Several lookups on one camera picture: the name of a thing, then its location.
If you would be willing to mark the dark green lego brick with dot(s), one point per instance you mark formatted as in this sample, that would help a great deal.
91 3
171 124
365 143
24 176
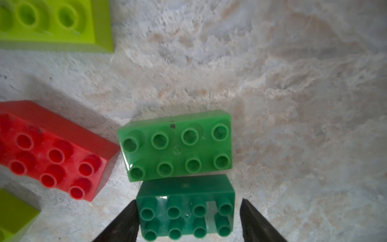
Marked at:
188 205

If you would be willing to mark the bright green lego brick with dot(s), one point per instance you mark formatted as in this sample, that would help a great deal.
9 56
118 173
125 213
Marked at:
177 146

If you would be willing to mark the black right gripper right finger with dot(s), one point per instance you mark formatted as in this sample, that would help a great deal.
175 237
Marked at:
255 227

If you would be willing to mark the red lego brick left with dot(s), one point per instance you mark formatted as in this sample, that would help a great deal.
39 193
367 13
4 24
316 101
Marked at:
58 153

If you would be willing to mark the lime lego brick long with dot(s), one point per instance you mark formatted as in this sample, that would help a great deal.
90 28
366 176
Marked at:
73 25

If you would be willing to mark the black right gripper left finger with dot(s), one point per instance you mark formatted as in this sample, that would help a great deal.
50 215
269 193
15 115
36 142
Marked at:
124 228

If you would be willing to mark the lime lego brick upside down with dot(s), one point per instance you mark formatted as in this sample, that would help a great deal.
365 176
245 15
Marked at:
16 217

